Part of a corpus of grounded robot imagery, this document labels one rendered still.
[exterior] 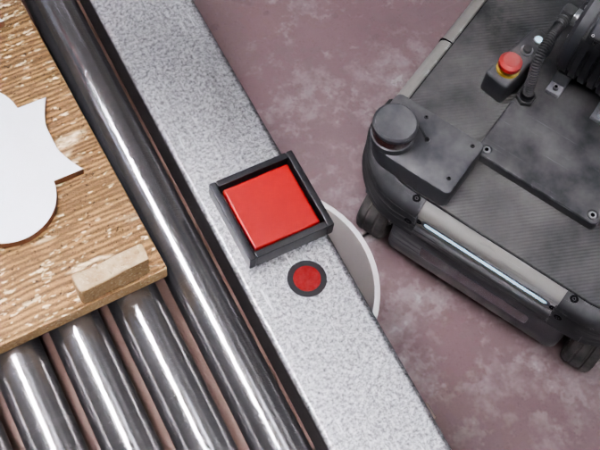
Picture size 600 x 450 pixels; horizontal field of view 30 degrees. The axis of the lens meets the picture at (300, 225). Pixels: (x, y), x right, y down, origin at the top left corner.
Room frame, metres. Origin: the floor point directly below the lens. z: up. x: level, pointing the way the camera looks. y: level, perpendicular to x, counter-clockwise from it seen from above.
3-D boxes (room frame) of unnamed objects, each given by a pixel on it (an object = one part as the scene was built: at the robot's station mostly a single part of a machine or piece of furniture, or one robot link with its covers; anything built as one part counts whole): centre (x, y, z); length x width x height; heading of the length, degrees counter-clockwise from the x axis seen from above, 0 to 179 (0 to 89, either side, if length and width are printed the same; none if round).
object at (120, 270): (0.32, 0.13, 0.95); 0.06 x 0.02 x 0.03; 128
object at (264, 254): (0.41, 0.03, 0.92); 0.08 x 0.08 x 0.02; 36
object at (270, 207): (0.41, 0.03, 0.92); 0.06 x 0.06 x 0.01; 36
